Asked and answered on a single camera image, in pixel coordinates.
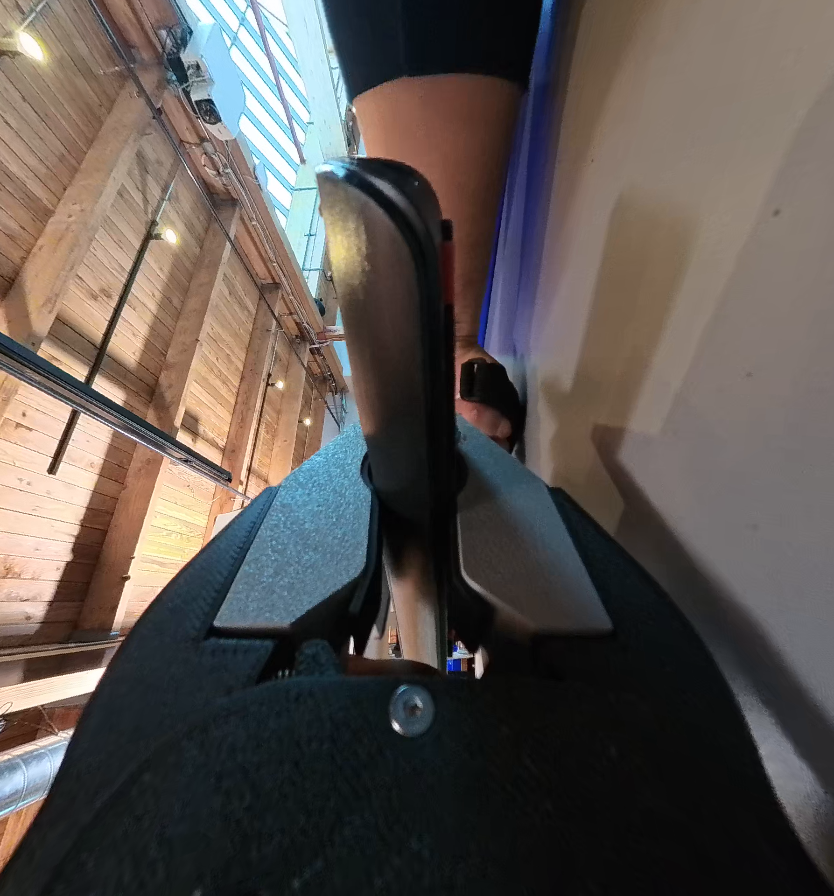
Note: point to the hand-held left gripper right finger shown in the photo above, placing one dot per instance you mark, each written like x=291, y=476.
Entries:
x=522, y=553

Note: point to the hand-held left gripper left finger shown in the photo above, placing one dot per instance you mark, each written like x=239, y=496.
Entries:
x=298, y=553

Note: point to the person's right forearm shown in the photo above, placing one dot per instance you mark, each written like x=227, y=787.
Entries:
x=431, y=196

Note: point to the person's right hand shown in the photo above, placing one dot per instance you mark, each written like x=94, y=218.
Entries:
x=495, y=423

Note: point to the blue cloth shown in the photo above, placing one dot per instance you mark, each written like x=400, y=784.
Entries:
x=522, y=210

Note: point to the black ceiling pipe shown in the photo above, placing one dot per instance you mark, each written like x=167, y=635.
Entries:
x=109, y=336

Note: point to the black sleeve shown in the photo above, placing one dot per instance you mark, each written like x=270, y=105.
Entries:
x=431, y=42

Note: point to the skylight window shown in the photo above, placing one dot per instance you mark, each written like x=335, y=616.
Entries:
x=263, y=84

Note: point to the black metal rail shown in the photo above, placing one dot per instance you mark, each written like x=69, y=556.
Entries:
x=95, y=399

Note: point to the silver ventilation duct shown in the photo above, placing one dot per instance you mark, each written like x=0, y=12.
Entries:
x=11, y=784

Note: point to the white security camera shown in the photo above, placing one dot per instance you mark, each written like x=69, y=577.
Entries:
x=210, y=77

